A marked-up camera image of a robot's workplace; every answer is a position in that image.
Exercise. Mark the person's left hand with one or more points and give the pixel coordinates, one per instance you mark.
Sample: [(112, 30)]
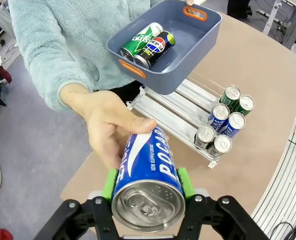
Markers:
[(189, 2)]

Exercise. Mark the green Chilsung cider can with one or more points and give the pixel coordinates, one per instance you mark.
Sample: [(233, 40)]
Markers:
[(138, 41), (246, 103), (233, 93)]

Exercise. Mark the right forearm in teal sleeve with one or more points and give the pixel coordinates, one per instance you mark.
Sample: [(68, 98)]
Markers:
[(50, 75)]

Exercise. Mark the person's right hand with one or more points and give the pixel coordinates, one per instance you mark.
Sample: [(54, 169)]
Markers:
[(105, 117)]

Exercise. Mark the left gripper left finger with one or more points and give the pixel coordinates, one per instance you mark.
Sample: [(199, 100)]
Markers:
[(83, 217)]

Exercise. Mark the blue Pocari Sweat can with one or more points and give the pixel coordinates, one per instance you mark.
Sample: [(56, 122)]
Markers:
[(220, 112), (148, 175), (236, 121)]

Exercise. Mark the black Pepsi can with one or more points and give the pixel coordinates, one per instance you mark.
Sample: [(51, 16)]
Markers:
[(154, 50), (222, 144), (206, 132)]

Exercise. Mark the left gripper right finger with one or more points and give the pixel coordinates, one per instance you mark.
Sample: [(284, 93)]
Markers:
[(213, 220)]

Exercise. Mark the person in teal fleece jacket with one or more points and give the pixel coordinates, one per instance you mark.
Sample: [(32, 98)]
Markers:
[(75, 30)]

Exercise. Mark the aluminium profile base frame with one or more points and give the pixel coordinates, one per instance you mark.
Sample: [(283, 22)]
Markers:
[(283, 187)]

